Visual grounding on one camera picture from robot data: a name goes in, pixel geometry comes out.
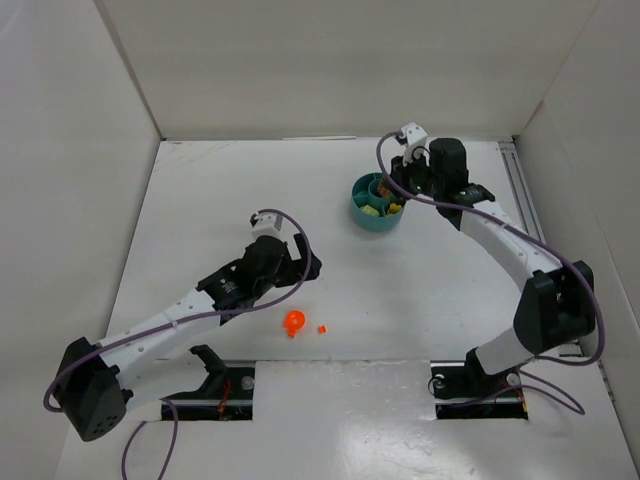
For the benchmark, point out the aluminium rail at right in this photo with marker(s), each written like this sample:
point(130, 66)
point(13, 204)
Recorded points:
point(526, 210)

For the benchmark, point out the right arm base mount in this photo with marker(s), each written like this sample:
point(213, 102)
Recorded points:
point(491, 397)

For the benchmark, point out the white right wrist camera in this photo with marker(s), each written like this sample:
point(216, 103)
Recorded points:
point(413, 138)

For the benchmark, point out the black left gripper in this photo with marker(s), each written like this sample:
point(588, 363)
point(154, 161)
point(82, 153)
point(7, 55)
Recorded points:
point(298, 257)

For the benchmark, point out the brown lego plate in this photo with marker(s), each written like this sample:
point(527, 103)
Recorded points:
point(382, 190)

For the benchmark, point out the light green curved lego brick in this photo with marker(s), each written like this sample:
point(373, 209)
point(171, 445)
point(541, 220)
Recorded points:
point(370, 210)

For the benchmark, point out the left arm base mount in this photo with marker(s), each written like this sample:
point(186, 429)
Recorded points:
point(225, 394)

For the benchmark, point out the teal round divided container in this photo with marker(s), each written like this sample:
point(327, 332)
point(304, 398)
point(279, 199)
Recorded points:
point(364, 193)

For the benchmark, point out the orange plastic ring disc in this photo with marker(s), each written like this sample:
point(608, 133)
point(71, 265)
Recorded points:
point(294, 321)

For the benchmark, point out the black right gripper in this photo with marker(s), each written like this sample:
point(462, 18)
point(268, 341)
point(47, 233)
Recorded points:
point(401, 176)

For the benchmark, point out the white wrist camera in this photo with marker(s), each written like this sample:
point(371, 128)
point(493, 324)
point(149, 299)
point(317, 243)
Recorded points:
point(266, 224)
point(413, 138)

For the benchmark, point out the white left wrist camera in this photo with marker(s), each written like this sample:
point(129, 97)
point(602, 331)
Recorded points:
point(266, 224)

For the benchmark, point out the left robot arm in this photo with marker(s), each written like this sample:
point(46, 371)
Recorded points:
point(98, 383)

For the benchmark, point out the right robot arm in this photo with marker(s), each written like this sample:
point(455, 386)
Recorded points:
point(557, 302)

